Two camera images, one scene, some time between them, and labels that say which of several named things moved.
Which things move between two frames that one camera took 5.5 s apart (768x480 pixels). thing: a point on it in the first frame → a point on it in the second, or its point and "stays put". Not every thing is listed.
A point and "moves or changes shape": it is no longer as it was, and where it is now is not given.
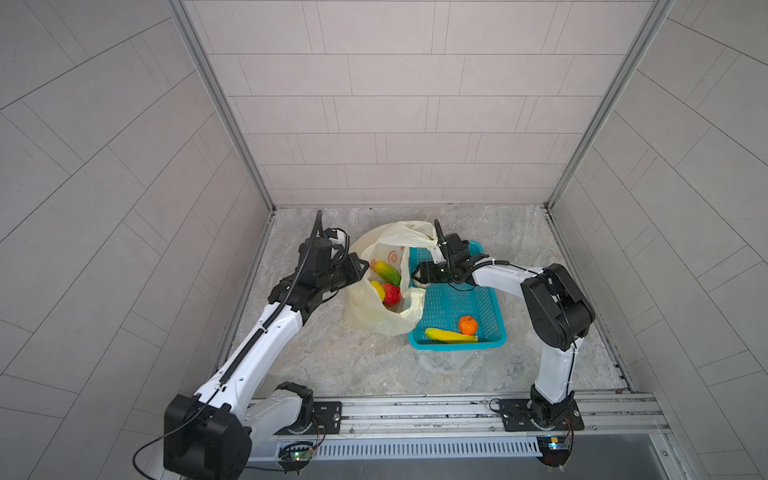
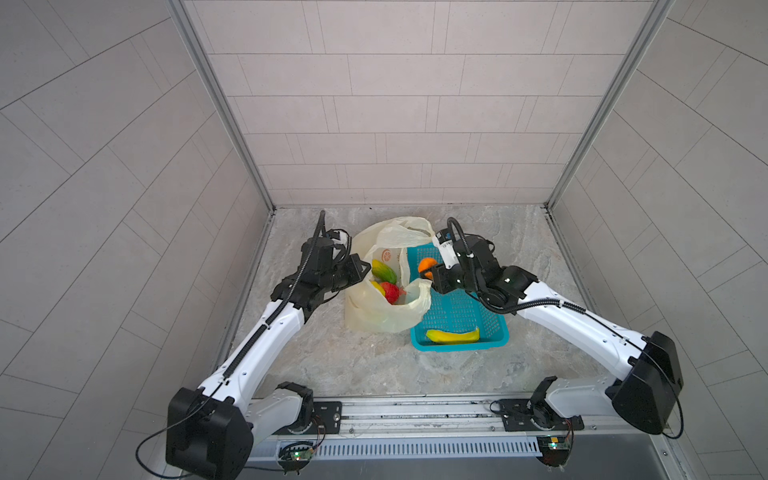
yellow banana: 450,336 stays put
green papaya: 388,273 stays put
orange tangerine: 468,325 moves or changes shape
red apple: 393,294 stays put
